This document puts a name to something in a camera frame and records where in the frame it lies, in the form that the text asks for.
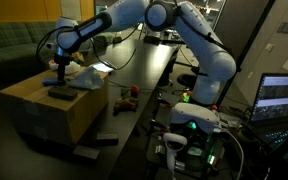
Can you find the white plastic bag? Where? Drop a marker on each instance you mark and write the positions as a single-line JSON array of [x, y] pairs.
[[72, 68]]

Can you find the cardboard box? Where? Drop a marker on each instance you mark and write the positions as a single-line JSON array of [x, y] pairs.
[[32, 111]]

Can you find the brown plush toy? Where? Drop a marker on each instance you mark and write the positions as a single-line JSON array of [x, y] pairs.
[[125, 104]]

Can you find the red and green plush vegetable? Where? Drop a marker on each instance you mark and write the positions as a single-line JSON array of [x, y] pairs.
[[130, 91]]

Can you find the white tablet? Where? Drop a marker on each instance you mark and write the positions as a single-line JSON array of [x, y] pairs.
[[104, 66]]

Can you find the green plaid sofa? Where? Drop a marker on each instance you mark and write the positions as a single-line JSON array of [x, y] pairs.
[[18, 47]]

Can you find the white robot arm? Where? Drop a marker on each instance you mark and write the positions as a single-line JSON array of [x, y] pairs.
[[216, 61]]

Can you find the black block front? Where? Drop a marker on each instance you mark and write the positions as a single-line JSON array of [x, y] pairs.
[[87, 152]]

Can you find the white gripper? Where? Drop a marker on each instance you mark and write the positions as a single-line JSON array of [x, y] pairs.
[[62, 62]]

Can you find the black rectangular case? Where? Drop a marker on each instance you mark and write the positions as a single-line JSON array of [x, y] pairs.
[[62, 93]]

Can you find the white VR controller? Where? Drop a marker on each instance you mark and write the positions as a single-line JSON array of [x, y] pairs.
[[174, 143]]

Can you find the white towel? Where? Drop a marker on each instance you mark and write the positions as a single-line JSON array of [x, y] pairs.
[[87, 78]]

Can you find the black block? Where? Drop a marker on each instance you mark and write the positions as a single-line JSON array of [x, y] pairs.
[[107, 139], [87, 152]]

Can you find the blue sponge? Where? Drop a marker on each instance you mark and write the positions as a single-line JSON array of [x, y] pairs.
[[52, 81]]

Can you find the white VR headset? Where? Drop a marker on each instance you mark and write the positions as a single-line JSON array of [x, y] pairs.
[[184, 112]]

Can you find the open laptop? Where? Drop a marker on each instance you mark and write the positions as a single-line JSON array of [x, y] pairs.
[[268, 121]]

